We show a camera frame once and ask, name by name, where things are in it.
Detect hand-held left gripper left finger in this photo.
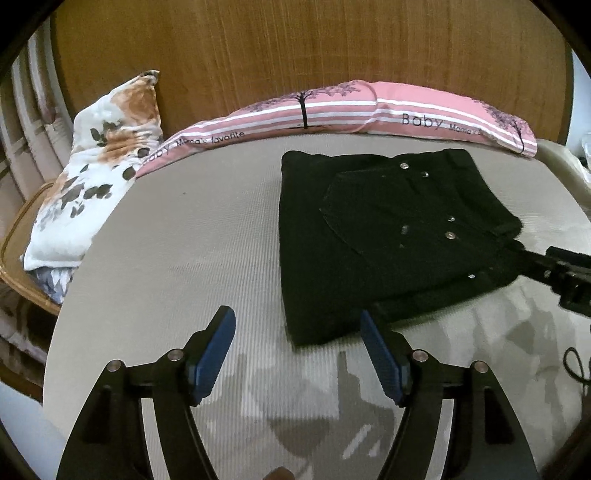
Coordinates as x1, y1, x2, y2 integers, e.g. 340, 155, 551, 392
55, 305, 237, 480

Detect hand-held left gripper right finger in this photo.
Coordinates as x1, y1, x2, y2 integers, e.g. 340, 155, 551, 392
360, 309, 541, 480

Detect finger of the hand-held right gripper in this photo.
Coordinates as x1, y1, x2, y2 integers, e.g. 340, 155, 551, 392
510, 241, 591, 319

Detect black pants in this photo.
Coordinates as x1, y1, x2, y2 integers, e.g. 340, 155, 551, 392
279, 148, 525, 348

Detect grey floral cloth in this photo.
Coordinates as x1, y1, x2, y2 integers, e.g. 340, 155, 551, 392
28, 265, 77, 306

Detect floral white pillow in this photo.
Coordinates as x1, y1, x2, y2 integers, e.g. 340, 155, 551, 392
23, 70, 164, 272

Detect wicker chair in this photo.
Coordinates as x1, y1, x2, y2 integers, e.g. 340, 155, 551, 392
0, 181, 63, 317

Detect pink striped pillow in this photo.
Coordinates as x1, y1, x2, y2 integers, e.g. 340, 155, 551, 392
136, 80, 539, 178

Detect beige curtain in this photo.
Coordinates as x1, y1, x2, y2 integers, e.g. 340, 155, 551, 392
0, 32, 78, 210

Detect wooden headboard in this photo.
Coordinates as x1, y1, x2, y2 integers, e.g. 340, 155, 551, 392
51, 0, 574, 139

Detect black cable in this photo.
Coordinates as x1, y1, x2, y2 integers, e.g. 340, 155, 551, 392
563, 346, 591, 385

